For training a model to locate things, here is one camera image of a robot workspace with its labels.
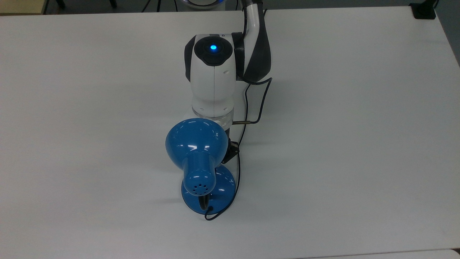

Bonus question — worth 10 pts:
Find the beige cabinet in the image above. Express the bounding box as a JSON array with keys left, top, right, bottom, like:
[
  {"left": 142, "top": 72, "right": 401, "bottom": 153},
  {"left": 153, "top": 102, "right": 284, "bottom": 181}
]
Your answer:
[{"left": 0, "top": 0, "right": 49, "bottom": 15}]

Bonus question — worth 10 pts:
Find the black table clamp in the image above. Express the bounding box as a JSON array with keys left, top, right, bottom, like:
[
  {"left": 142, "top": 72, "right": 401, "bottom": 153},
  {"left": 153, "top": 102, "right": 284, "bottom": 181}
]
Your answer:
[{"left": 409, "top": 1, "right": 438, "bottom": 20}]

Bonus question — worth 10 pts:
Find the blue gooseneck desk lamp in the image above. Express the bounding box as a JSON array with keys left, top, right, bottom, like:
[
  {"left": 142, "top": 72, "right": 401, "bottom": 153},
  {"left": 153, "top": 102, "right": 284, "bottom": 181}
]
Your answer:
[{"left": 165, "top": 118, "right": 237, "bottom": 217}]

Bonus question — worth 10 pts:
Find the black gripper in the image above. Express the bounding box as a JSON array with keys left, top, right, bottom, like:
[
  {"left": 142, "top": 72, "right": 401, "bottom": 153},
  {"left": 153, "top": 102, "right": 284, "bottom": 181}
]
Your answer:
[{"left": 221, "top": 139, "right": 240, "bottom": 165}]

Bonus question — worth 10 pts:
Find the black arm cable brass connector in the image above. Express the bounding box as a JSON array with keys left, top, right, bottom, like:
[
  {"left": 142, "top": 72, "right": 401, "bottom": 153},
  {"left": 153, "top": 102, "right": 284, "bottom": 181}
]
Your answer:
[{"left": 232, "top": 74, "right": 273, "bottom": 126}]

